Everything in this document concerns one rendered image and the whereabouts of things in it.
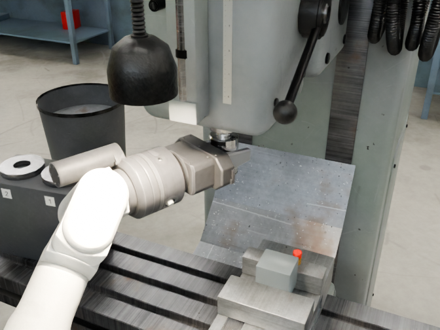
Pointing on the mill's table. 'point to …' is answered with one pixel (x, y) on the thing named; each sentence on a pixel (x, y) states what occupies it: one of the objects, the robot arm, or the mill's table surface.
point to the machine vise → (322, 274)
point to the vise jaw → (264, 305)
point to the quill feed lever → (319, 21)
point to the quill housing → (243, 61)
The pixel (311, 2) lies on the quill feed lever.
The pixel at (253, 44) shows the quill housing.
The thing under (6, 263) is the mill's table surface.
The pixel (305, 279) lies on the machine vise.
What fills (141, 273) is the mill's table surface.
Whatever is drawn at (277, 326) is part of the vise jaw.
